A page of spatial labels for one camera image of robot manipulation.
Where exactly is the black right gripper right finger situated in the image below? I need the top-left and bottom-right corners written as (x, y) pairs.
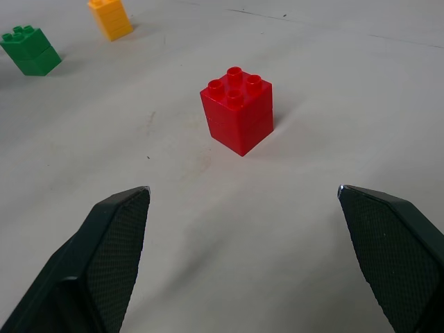
top-left (336, 185), bottom-right (444, 333)

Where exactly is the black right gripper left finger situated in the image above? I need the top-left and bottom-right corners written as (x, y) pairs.
top-left (0, 185), bottom-right (151, 333)

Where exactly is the red toy brick stack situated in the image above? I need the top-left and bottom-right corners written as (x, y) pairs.
top-left (199, 66), bottom-right (275, 157)

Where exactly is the green toy brick stack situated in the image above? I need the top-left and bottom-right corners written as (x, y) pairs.
top-left (0, 25), bottom-right (62, 77)

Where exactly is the yellow toy brick stack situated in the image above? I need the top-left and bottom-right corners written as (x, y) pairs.
top-left (87, 0), bottom-right (134, 42)

